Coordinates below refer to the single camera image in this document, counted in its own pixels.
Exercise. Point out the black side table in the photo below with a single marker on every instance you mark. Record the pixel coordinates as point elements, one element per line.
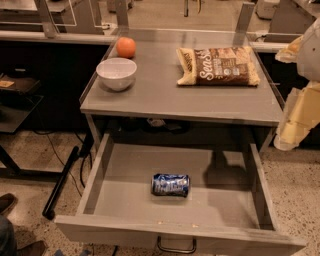
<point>15,107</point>

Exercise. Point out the white ceramic bowl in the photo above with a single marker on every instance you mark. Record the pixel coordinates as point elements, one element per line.
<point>117,74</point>

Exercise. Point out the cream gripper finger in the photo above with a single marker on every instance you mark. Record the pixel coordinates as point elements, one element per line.
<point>291,53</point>
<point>300,115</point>

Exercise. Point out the blue pepsi can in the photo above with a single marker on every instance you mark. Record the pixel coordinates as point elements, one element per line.
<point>170,185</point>

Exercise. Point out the black table leg bar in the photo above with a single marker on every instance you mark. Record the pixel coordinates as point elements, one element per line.
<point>49,209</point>

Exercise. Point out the grey open top drawer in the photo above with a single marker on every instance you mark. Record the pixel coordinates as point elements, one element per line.
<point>228,210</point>

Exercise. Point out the orange fruit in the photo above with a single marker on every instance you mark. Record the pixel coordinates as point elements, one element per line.
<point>126,47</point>

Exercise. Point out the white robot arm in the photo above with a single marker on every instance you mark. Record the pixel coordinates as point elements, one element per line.
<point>309,63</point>

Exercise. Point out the brown snack chip bag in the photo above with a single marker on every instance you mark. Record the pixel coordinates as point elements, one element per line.
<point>218,66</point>

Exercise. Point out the grey counter cabinet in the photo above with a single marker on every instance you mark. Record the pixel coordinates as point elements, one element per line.
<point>161,91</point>

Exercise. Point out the metal drawer handle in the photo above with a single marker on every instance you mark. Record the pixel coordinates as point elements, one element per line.
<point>176,246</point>

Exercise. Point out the brown shoe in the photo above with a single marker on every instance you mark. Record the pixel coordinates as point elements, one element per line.
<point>7,202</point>

